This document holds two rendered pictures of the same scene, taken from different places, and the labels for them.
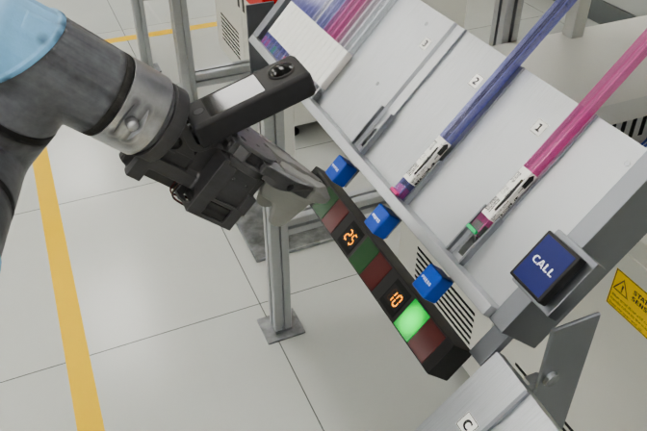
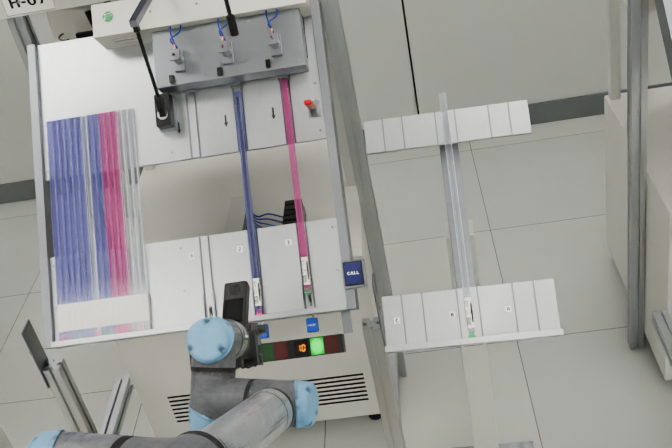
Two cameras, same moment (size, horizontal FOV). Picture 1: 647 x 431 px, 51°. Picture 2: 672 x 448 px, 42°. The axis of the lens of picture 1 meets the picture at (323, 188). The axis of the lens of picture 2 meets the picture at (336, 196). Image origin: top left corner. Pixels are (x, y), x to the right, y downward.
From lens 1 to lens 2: 1.34 m
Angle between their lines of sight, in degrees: 49
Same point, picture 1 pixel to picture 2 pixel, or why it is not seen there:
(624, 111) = (234, 224)
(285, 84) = (245, 290)
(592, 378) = not seen: hidden behind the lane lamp
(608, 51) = (163, 208)
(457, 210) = (290, 295)
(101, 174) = not seen: outside the picture
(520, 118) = (277, 245)
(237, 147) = (251, 326)
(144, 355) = not seen: outside the picture
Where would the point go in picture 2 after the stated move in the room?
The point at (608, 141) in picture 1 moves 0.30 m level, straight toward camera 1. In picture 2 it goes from (318, 226) to (413, 279)
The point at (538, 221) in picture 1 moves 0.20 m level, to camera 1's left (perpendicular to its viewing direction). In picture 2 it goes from (325, 268) to (283, 329)
